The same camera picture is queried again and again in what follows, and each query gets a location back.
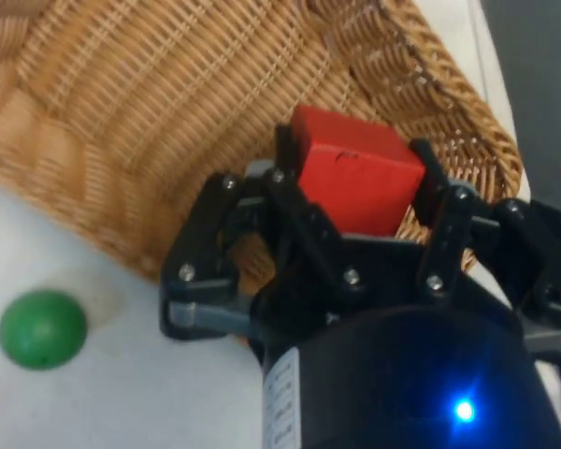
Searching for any green ball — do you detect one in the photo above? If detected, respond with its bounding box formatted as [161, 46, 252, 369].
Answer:
[0, 288, 90, 372]

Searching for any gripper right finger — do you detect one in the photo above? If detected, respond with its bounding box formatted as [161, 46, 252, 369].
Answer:
[407, 137, 561, 350]

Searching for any wicker basket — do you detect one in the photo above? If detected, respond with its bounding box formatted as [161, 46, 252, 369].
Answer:
[0, 0, 525, 292]

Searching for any red cube block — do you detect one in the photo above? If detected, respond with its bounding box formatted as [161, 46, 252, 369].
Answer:
[291, 103, 427, 238]

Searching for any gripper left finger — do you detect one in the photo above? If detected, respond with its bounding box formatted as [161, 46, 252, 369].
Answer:
[158, 123, 357, 343]

